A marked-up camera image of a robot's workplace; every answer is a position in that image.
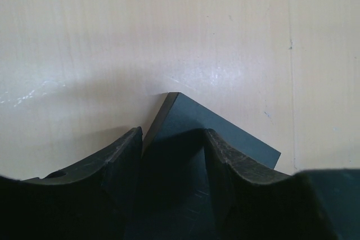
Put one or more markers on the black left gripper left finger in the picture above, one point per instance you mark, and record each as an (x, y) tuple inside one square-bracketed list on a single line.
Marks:
[(90, 199)]

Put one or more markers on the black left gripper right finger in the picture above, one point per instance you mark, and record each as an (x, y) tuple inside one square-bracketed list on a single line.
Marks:
[(252, 201)]

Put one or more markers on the black switch with ports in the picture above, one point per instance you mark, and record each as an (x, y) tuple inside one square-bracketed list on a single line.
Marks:
[(172, 198)]

